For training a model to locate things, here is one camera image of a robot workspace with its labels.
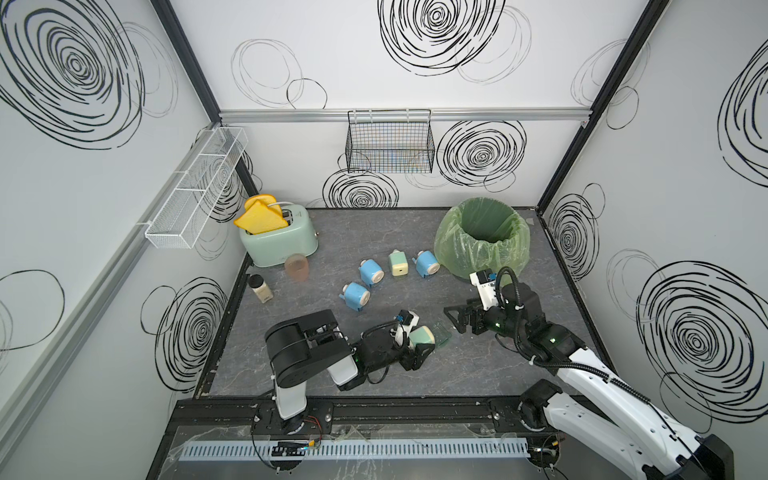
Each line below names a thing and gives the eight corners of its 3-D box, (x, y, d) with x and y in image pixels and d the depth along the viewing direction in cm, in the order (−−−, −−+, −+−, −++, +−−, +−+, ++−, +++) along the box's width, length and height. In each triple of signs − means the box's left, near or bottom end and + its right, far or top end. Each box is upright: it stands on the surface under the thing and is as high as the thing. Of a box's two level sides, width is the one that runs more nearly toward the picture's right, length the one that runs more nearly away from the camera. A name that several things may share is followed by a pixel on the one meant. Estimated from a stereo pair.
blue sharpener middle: (356, 276, 102) (355, 266, 97) (368, 266, 105) (367, 255, 100) (374, 291, 98) (373, 280, 93) (385, 280, 101) (385, 269, 96)
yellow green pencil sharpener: (392, 281, 101) (392, 270, 96) (387, 261, 106) (387, 251, 101) (408, 277, 102) (409, 267, 97) (402, 259, 107) (403, 248, 102)
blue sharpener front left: (342, 303, 96) (339, 290, 90) (352, 291, 99) (350, 278, 93) (361, 315, 93) (359, 303, 87) (371, 302, 96) (370, 290, 90)
